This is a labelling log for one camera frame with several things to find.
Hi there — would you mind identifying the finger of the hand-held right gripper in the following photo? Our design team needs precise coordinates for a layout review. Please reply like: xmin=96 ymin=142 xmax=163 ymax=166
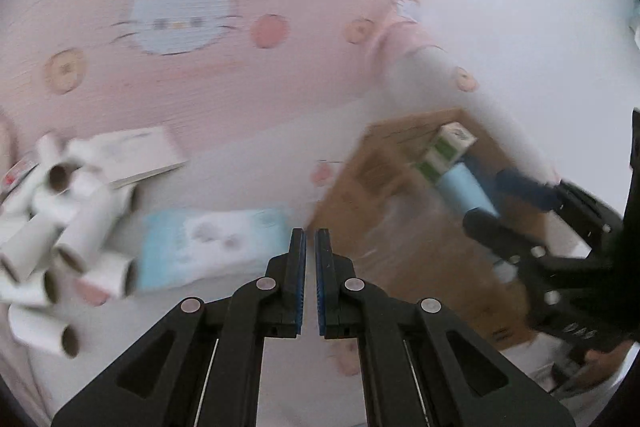
xmin=462 ymin=209 xmax=606 ymax=278
xmin=492 ymin=167 xmax=623 ymax=248

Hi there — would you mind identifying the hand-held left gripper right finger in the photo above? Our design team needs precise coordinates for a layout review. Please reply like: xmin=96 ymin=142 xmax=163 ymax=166
xmin=315 ymin=228 xmax=576 ymax=427

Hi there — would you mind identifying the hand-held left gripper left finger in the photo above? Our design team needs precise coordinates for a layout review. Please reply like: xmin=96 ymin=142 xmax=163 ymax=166
xmin=51 ymin=228 xmax=307 ymax=427

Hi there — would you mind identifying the light blue roll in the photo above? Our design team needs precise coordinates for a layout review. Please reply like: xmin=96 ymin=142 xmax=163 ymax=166
xmin=436 ymin=164 xmax=501 ymax=220

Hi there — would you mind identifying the brown cardboard box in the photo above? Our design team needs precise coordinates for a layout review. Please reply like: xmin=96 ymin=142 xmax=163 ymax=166
xmin=307 ymin=108 xmax=566 ymax=350

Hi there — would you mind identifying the pile of white paper tubes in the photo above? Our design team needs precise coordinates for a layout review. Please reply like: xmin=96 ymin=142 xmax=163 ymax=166
xmin=0 ymin=132 xmax=141 ymax=360

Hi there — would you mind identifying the person's right hand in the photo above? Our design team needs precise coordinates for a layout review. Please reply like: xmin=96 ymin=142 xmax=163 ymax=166
xmin=562 ymin=347 xmax=633 ymax=390

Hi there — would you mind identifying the green white carton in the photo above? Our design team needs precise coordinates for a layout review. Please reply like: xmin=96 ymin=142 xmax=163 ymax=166
xmin=410 ymin=122 xmax=477 ymax=185

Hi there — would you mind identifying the blue tissue pack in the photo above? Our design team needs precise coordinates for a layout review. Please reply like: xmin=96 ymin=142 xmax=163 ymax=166
xmin=136 ymin=207 xmax=293 ymax=293

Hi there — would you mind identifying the printed tissue packet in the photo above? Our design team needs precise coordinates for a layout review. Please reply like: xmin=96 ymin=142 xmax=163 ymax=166
xmin=627 ymin=0 xmax=640 ymax=48

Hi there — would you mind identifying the white notepad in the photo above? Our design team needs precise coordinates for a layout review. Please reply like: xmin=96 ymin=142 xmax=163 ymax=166
xmin=75 ymin=126 xmax=188 ymax=190

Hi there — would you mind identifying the pink printed blanket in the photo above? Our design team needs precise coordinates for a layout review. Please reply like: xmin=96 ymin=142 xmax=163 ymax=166
xmin=0 ymin=0 xmax=481 ymax=168

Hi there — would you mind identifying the red white packet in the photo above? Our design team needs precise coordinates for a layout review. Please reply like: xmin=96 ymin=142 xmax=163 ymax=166
xmin=0 ymin=157 xmax=38 ymax=202

